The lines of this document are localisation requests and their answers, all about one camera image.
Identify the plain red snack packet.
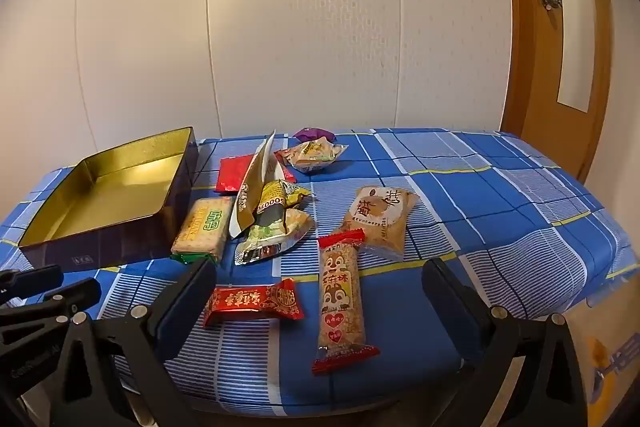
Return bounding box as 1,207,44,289
215,155,258,195

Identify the wooden door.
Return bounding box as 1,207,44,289
500,0,640,188

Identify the green cracker packet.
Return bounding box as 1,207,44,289
171,197,234,265

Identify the squirrel-print cereal bar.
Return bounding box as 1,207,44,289
312,229,381,375

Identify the blue plaid tablecloth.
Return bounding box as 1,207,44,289
0,128,638,415

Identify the clear orange-edged snack packet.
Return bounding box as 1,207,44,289
274,141,349,174

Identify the brown pastry packet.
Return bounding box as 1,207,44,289
341,186,420,263

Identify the white brown stick sachet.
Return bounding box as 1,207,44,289
229,130,296,239

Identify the silver green snack packet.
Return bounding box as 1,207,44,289
234,207,316,266

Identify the purple snack packet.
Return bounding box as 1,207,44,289
292,127,336,142

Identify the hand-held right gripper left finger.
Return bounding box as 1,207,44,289
50,258,218,427

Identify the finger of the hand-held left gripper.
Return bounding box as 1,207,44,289
0,264,65,308
0,278,102,349

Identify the gold-lined dark tin box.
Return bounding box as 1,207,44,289
17,126,200,269

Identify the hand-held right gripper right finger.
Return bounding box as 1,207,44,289
421,258,588,427

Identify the red gold candy packet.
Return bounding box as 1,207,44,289
202,278,306,329

